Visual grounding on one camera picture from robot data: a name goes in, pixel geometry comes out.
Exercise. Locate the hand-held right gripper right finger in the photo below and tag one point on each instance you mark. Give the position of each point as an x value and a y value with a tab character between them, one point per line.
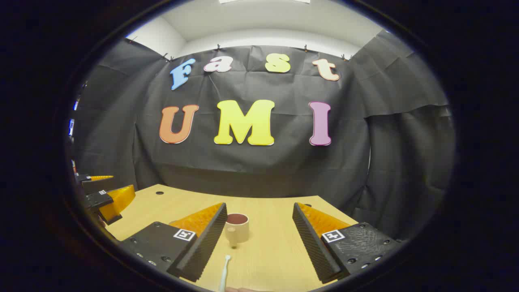
314	247

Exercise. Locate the wooden desktop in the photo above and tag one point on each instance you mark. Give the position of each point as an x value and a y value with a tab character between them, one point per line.
267	259

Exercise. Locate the beige cup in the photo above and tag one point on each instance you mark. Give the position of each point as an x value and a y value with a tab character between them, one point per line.
237	231

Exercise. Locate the black backdrop cloth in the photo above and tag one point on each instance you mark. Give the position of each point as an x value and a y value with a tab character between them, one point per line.
263	166

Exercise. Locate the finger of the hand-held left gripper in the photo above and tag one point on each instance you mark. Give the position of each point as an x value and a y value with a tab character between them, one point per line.
100	177
117	200

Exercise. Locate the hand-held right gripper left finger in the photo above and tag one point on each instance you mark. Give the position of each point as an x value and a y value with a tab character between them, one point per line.
202	247

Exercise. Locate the pale green toothbrush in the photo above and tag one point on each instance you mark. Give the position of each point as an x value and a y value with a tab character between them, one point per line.
224	275

